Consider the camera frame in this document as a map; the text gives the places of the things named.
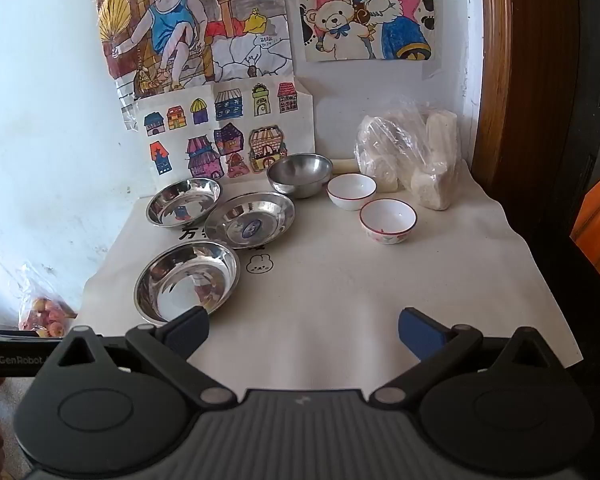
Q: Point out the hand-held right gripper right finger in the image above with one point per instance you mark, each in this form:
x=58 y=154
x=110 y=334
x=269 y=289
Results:
x=420 y=332

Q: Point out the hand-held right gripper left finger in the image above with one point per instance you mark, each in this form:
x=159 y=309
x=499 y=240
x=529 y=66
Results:
x=190 y=330

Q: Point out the white red-rimmed bowl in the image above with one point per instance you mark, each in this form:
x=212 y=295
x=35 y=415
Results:
x=387 y=217

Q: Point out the steel plate with blue label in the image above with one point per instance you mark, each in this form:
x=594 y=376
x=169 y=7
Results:
x=240 y=212

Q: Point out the white bowl with red rim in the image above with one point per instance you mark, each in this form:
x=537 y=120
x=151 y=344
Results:
x=352 y=187

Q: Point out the deep steel bowl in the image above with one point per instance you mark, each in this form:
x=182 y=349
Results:
x=300 y=172

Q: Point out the pack of red apples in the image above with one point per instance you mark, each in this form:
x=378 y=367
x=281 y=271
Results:
x=45 y=315

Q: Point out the white printed tablecloth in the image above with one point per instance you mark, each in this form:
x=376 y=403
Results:
x=330 y=280

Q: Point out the plastic bag of white buns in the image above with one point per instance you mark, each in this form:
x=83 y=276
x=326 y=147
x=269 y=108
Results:
x=410 y=155

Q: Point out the orange printed cloth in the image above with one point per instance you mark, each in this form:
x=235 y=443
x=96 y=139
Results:
x=597 y=240

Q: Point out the drawing of colourful houses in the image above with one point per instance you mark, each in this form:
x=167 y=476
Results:
x=230 y=130

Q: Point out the drawing of boy with fan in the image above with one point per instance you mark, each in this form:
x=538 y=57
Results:
x=180 y=25

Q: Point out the drawing of girl with teddy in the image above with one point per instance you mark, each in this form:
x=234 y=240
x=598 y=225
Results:
x=360 y=15

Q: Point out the brown wooden door frame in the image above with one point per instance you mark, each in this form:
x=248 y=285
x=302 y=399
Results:
x=525 y=70

